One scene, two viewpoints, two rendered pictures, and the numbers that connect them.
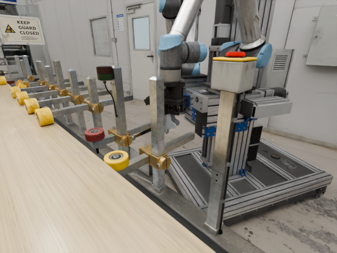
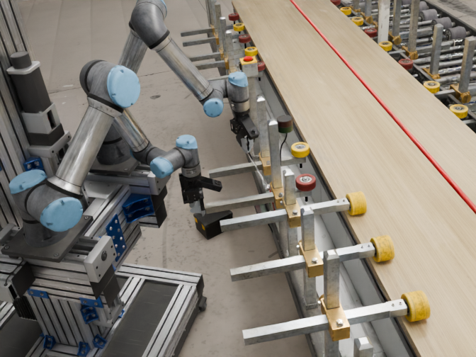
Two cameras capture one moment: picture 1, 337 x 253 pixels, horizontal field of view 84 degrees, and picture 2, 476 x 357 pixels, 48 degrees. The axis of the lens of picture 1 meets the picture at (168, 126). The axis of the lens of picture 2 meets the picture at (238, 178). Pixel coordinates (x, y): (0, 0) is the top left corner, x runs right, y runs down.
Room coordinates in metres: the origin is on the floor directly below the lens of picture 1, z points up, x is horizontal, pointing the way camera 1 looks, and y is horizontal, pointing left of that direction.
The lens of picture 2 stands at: (2.26, 1.25, 2.14)
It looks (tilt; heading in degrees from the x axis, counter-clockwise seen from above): 34 degrees down; 220
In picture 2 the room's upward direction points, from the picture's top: 7 degrees counter-clockwise
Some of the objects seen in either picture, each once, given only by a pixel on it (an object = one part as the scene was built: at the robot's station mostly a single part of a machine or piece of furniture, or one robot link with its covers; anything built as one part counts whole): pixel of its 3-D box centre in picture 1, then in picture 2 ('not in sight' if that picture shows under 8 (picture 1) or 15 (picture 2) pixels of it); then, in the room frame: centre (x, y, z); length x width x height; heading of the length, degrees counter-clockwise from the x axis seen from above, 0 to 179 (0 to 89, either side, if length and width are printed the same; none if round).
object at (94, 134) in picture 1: (96, 141); (306, 189); (0.74, 0.32, 0.85); 0.08 x 0.08 x 0.11
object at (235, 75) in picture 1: (232, 75); (248, 67); (0.44, -0.15, 1.18); 0.07 x 0.07 x 0.08; 45
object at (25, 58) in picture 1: (30, 79); not in sight; (2.03, 1.46, 0.93); 0.03 x 0.03 x 0.48; 45
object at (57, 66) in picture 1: (63, 95); (331, 314); (1.32, 0.75, 0.93); 0.03 x 0.03 x 0.48; 45
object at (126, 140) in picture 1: (119, 137); (279, 193); (0.81, 0.23, 0.85); 0.13 x 0.06 x 0.05; 45
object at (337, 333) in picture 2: (61, 92); (333, 315); (1.34, 0.76, 0.95); 0.13 x 0.06 x 0.05; 45
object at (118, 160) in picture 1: (117, 169); (300, 156); (0.54, 0.17, 0.85); 0.08 x 0.08 x 0.11
